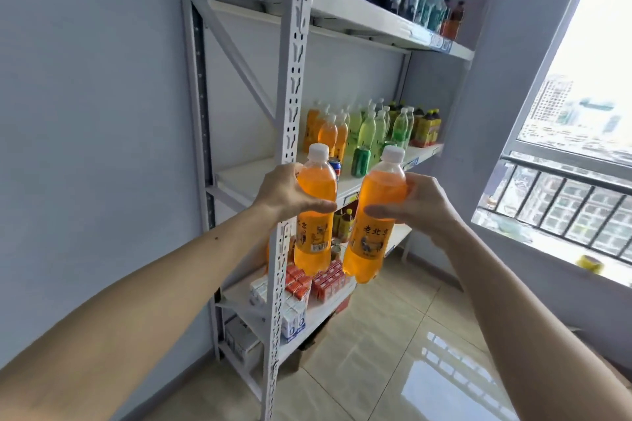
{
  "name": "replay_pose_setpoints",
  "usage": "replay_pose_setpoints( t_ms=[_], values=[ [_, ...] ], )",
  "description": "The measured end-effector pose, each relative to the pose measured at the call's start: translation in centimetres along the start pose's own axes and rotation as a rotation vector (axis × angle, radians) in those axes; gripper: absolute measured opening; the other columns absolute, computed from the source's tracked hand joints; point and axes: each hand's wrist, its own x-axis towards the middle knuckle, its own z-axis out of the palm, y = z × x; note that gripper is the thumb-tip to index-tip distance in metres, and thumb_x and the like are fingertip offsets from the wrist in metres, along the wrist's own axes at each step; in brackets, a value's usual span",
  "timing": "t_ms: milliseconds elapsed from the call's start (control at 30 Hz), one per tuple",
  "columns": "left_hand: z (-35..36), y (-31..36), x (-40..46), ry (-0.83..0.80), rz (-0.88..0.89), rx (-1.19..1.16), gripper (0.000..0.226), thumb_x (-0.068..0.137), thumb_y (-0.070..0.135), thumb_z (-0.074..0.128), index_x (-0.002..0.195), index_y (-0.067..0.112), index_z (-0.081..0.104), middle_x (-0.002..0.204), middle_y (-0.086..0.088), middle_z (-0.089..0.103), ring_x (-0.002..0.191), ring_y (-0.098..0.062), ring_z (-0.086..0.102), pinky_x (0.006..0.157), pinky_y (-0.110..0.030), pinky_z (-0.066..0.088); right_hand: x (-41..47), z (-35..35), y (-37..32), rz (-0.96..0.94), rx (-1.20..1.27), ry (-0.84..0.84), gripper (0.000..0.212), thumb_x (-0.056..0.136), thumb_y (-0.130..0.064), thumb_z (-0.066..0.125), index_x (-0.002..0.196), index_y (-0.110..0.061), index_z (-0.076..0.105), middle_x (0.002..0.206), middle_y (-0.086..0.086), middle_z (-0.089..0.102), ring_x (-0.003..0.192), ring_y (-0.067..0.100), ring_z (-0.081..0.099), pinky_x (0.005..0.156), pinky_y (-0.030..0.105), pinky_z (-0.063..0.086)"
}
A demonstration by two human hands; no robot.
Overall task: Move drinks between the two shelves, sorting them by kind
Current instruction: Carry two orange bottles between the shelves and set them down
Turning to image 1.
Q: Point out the person's right forearm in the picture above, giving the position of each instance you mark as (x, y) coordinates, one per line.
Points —
(533, 337)

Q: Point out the person's left forearm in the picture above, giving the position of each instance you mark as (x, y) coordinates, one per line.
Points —
(123, 317)

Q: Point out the stack of small red cartons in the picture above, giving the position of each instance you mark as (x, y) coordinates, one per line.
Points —
(328, 282)

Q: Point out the white shelf with blue labels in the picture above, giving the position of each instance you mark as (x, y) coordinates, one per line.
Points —
(247, 179)

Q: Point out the group of brown tea bottles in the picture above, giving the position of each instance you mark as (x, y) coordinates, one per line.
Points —
(427, 132)

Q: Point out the stack of white blue cartons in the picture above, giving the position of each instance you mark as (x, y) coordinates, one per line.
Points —
(291, 322)

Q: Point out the white carton box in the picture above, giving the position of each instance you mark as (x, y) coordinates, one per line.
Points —
(242, 344)

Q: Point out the black balcony railing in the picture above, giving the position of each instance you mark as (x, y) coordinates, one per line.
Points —
(568, 174)

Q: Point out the blue price label strip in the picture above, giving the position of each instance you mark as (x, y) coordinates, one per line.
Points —
(411, 164)
(441, 43)

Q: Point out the gold drink can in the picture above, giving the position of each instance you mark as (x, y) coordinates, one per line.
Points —
(336, 253)

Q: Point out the person's left hand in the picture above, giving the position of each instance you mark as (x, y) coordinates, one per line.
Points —
(279, 196)

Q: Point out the yellow tape roll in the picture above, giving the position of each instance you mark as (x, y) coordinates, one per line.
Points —
(590, 265)

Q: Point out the window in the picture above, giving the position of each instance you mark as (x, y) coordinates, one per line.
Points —
(592, 65)

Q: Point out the person's right hand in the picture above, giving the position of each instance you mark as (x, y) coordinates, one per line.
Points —
(427, 208)

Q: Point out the group of pale green bottles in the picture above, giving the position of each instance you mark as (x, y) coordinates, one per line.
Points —
(400, 129)

